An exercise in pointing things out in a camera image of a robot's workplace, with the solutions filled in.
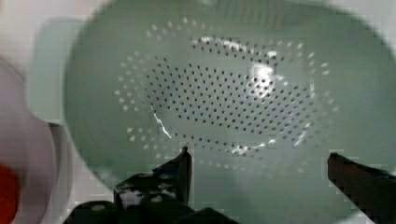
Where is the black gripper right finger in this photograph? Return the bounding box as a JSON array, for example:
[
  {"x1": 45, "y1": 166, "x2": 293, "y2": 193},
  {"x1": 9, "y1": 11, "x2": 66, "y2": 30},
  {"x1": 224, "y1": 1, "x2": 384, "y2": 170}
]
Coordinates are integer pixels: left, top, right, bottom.
[{"x1": 327, "y1": 152, "x2": 396, "y2": 224}]

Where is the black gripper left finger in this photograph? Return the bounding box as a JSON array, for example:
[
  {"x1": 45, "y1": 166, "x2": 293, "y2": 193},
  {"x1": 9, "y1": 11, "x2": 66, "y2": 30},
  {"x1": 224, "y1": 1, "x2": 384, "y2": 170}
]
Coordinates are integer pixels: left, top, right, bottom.
[{"x1": 113, "y1": 146, "x2": 192, "y2": 209}]

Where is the green plastic strainer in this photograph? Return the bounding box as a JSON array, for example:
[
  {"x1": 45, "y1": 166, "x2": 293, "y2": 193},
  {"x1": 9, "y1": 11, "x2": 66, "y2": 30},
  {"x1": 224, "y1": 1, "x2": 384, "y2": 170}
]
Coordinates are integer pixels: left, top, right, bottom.
[{"x1": 28, "y1": 0, "x2": 395, "y2": 224}]

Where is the lilac round plate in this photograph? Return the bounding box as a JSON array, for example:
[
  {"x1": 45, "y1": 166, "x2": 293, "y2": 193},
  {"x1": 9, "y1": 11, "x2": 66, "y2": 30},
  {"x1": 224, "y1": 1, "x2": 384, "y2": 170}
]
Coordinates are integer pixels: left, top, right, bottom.
[{"x1": 1, "y1": 62, "x2": 68, "y2": 224}]

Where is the red ketchup bottle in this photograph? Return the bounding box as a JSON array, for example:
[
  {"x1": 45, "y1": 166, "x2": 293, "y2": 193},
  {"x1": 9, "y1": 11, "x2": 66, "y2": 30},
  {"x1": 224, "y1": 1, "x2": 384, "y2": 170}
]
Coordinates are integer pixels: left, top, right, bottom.
[{"x1": 0, "y1": 165, "x2": 20, "y2": 224}]

